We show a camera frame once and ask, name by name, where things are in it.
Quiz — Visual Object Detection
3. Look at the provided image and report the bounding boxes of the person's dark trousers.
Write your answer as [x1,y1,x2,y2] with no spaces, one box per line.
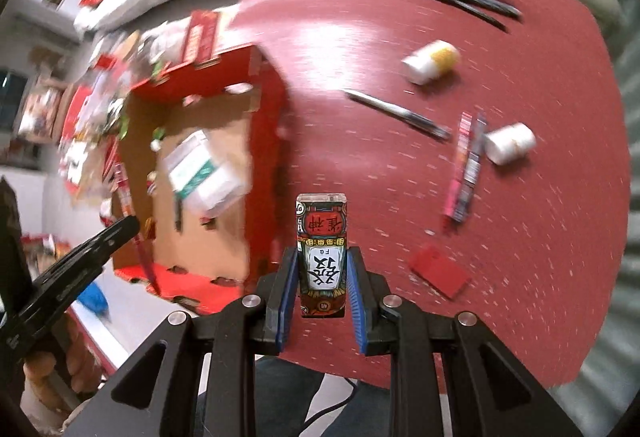
[197,354,398,437]

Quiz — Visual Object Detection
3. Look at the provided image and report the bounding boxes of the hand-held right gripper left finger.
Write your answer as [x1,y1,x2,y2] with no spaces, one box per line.
[60,244,301,437]

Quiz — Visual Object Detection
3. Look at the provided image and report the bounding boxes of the silver pen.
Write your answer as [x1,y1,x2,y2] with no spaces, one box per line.
[344,89,451,140]

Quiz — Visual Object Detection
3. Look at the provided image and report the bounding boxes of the yellow bottle with white cap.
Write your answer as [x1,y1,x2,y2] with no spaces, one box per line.
[402,40,461,85]

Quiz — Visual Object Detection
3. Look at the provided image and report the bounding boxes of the transparent red pen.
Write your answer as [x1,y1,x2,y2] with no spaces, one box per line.
[444,112,474,219]

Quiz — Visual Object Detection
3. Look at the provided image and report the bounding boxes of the pile of assorted packets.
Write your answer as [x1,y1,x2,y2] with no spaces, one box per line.
[57,32,166,198]

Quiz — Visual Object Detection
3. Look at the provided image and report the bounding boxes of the red card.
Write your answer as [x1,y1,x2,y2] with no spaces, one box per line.
[410,244,472,300]

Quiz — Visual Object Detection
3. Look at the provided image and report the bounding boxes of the white pill bottle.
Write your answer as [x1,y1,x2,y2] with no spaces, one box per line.
[485,122,537,165]

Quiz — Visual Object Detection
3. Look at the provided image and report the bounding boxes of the person's left hand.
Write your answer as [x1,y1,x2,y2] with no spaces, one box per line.
[22,317,108,423]

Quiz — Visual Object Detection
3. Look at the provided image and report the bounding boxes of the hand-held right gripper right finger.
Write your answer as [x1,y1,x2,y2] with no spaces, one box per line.
[346,246,583,437]

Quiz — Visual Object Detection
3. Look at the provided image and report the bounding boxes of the black cable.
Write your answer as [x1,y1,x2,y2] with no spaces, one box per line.
[310,377,362,424]

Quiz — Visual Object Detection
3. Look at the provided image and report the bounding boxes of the colourful printed box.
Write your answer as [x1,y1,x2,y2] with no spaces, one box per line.
[17,87,63,140]

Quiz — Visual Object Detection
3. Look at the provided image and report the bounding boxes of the blue plastic bag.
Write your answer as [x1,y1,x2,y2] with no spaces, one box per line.
[77,282,108,316]

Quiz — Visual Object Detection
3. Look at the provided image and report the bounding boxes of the grey and black pen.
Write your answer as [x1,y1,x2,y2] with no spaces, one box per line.
[452,112,488,223]

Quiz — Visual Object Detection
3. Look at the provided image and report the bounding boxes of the red cardboard box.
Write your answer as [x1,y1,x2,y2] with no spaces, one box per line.
[102,11,301,315]

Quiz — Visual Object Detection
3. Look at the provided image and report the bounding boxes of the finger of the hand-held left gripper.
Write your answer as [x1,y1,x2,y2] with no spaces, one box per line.
[30,216,141,318]

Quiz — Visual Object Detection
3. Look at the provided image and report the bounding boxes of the small tile-print box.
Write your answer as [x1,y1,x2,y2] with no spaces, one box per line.
[295,193,348,319]

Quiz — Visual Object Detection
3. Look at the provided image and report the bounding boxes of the black screen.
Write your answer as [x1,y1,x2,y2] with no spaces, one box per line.
[0,69,28,132]

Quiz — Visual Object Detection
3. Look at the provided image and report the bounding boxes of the clear plastic box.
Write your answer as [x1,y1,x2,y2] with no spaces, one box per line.
[161,129,251,220]

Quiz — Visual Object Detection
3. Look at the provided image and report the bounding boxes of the grey pleated curtain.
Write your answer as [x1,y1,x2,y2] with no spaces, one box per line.
[550,0,640,398]

